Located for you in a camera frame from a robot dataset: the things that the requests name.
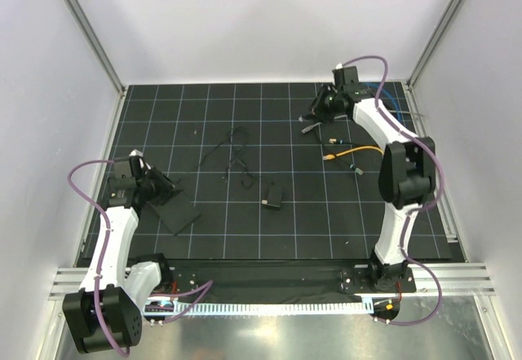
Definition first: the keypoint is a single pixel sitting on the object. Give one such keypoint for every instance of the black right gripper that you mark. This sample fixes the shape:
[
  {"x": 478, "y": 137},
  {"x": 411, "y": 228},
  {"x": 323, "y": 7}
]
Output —
[{"x": 317, "y": 115}]

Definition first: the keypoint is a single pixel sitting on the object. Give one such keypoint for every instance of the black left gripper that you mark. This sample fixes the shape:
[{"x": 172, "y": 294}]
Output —
[{"x": 167, "y": 188}]

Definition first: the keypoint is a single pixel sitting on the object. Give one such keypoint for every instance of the black network switch box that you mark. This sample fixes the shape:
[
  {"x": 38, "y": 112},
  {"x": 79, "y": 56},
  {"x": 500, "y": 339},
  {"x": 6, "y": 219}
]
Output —
[{"x": 177, "y": 213}]

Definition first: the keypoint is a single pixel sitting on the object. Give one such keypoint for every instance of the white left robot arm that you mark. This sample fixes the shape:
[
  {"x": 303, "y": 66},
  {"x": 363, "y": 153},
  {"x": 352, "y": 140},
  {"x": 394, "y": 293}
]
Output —
[{"x": 106, "y": 311}]

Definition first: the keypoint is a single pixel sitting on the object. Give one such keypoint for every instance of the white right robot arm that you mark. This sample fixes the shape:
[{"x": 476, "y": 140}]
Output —
[{"x": 406, "y": 179}]

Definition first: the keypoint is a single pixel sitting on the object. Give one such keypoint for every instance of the black grid mat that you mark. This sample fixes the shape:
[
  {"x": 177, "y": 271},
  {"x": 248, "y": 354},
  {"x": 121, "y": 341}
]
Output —
[{"x": 224, "y": 144}]

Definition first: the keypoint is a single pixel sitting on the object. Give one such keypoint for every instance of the black power adapter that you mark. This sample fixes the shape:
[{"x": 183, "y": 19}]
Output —
[{"x": 273, "y": 197}]

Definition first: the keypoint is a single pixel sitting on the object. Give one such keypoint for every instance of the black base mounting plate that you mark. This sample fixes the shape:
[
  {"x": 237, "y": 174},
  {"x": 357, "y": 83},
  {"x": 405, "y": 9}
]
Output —
[{"x": 237, "y": 280}]

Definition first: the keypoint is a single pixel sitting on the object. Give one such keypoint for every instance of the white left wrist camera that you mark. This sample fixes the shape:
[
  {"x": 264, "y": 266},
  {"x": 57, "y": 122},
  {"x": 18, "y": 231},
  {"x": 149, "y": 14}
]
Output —
[{"x": 136, "y": 160}]

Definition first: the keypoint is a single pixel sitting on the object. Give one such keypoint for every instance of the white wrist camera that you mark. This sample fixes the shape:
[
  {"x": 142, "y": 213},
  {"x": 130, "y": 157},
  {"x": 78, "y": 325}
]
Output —
[
  {"x": 346, "y": 78},
  {"x": 136, "y": 160}
]

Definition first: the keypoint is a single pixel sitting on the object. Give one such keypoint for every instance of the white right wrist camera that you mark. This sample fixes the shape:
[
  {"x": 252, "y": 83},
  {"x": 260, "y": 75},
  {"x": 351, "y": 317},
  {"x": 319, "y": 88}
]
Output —
[{"x": 346, "y": 78}]

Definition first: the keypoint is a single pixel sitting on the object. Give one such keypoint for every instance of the white slotted cable duct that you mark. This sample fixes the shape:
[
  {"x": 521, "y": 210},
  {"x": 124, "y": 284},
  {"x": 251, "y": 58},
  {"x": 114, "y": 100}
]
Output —
[{"x": 268, "y": 310}]

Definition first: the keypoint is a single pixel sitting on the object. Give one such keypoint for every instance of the left aluminium frame post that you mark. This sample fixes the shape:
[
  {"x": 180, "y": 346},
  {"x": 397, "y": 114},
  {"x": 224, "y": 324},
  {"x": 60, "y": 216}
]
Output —
[{"x": 77, "y": 12}]

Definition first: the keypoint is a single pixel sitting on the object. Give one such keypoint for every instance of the aluminium frame post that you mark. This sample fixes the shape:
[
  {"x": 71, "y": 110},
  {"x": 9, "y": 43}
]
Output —
[
  {"x": 442, "y": 27},
  {"x": 77, "y": 12}
]

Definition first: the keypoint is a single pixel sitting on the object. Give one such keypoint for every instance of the right aluminium frame post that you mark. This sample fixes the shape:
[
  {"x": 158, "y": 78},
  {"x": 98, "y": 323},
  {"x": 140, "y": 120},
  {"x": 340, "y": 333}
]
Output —
[{"x": 442, "y": 27}]

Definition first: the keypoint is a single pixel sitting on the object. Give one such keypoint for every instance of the aluminium front rail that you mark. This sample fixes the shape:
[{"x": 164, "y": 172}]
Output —
[{"x": 456, "y": 279}]

